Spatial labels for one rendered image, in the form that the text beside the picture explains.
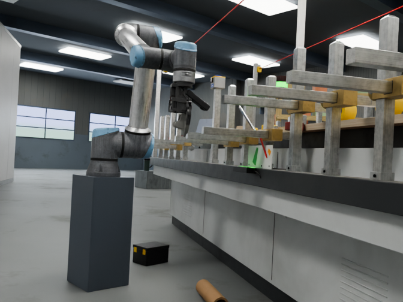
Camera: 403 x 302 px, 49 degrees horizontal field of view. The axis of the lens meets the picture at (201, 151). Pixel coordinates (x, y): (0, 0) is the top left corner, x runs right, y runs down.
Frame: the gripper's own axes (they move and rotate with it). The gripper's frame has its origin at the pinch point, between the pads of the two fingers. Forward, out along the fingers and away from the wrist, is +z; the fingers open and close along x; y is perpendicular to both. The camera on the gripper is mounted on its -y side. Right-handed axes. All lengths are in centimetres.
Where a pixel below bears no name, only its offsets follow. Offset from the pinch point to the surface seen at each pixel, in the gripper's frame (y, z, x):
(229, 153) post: -38, 7, -52
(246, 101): -14.8, -11.6, 26.5
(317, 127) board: -52, -5, 13
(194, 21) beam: -154, -236, -606
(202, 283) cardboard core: -25, 75, -49
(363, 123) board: -52, -5, 42
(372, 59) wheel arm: -10, -11, 102
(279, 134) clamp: -38.6, -2.0, 5.0
